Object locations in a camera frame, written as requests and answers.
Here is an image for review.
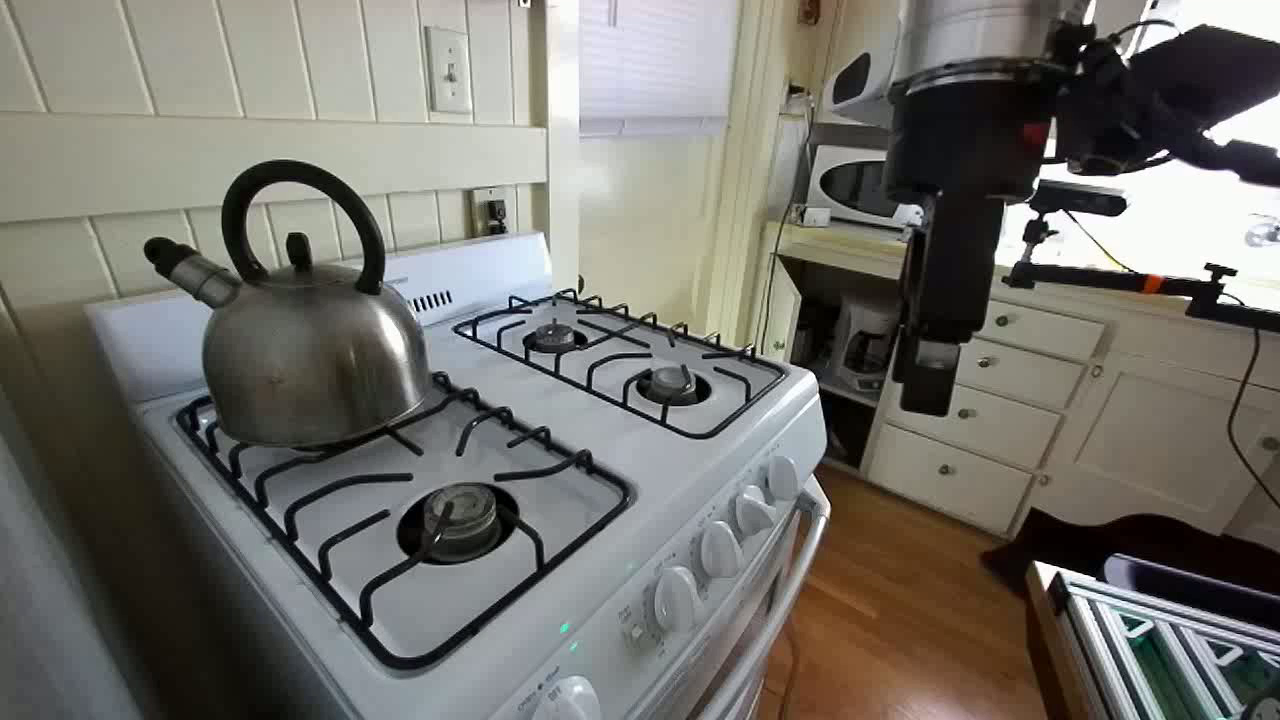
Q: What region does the white open shelf unit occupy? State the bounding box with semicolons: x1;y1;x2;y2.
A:
767;218;926;473

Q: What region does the white microwave oven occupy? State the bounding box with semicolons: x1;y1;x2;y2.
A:
799;136;926;231

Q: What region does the wall power outlet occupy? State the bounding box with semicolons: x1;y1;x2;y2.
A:
469;191;510;240

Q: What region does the white oven door handle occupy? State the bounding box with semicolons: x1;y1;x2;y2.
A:
690;477;836;720

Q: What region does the white stove knob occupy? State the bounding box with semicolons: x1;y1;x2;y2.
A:
522;674;606;720
646;565;707;635
690;518;747;582
754;451;804;507
729;481;779;541

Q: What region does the white light switch plate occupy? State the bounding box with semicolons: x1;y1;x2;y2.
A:
424;23;476;115

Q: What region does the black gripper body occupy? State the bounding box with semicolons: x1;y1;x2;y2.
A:
883;65;1047;344

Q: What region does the white window blind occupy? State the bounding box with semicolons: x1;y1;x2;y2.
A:
575;0;742;136

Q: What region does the thin black hanging cable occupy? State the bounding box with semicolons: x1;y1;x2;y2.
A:
1219;326;1273;513

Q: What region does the white gas stove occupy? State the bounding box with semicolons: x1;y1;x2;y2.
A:
84;231;836;720

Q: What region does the round gas burner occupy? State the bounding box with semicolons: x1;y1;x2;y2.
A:
394;481;522;570
521;315;593;359
632;359;712;409

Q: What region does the black and white coffee maker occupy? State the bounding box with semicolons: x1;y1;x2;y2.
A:
822;298;901;406

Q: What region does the black tripod boom orange band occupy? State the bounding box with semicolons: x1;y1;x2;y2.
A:
1004;258;1280;334

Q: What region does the white drawer cabinet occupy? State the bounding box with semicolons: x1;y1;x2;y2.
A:
854;285;1280;553

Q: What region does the black flat panel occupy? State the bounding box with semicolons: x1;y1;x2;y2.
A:
1131;22;1280;186

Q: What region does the stainless steel kettle black handle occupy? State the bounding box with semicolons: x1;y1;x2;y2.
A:
138;156;436;451

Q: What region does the black camera on tripod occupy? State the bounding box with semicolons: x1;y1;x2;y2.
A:
1015;175;1131;275

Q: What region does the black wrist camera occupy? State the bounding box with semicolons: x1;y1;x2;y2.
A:
1047;18;1164;181

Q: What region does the aluminium frame rack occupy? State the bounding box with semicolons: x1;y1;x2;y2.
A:
1018;553;1280;720

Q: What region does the black cast iron stove grate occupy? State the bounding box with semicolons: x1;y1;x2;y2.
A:
451;285;790;445
170;374;636;675

